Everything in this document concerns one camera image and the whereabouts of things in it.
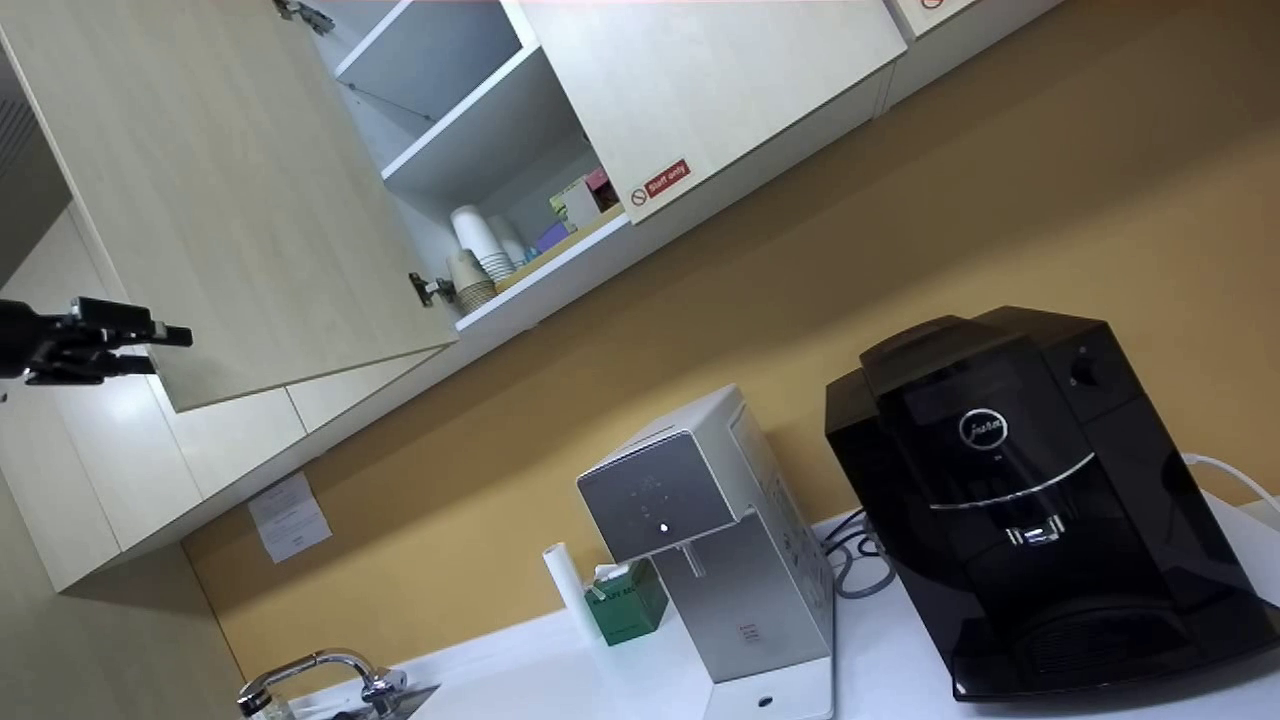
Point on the white paper wall note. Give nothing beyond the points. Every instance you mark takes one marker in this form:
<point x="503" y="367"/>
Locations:
<point x="290" y="521"/>

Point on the green tissue box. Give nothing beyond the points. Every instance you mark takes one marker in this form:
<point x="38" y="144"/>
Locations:
<point x="624" y="605"/>

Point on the chrome sink faucet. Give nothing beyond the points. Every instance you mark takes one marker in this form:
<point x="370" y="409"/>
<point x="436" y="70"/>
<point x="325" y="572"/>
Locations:
<point x="332" y="683"/>

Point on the black Jura coffee machine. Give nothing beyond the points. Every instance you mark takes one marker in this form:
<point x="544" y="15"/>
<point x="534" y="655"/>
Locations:
<point x="1043" y="507"/>

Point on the upper cabinet carcass with shelves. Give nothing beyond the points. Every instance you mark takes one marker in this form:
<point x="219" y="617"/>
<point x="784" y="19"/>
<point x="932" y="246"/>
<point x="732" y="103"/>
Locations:
<point x="464" y="135"/>

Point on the purple small box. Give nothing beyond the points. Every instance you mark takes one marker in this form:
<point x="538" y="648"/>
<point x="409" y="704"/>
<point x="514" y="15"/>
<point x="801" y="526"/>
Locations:
<point x="550" y="240"/>

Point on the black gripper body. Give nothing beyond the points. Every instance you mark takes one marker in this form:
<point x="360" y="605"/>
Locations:
<point x="38" y="340"/>

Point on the beige cabinet door red sticker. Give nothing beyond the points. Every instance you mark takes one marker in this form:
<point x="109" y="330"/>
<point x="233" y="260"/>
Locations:
<point x="932" y="11"/>
<point x="720" y="67"/>

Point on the white silver water dispenser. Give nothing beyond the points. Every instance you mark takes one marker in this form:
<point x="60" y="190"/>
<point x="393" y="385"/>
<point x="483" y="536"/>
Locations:
<point x="720" y="563"/>

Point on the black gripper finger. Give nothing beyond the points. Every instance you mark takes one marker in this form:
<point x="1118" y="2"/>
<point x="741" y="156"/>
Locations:
<point x="134" y="330"/>
<point x="93" y="367"/>

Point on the black metal door hinge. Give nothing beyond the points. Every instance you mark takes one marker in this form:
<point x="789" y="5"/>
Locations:
<point x="306" y="15"/>
<point x="432" y="289"/>

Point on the green white small box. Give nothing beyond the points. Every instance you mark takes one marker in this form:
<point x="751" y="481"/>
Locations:
<point x="577" y="201"/>

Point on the plain beige cabinet door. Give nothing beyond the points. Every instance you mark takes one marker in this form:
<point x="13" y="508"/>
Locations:
<point x="364" y="385"/>
<point x="80" y="467"/>
<point x="233" y="440"/>

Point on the white paper roll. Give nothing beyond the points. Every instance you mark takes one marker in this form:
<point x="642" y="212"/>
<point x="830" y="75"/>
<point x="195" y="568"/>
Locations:
<point x="570" y="593"/>

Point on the white plastic bottle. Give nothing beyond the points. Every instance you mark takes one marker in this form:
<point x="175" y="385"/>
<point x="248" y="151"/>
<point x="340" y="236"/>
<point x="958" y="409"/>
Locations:
<point x="483" y="240"/>

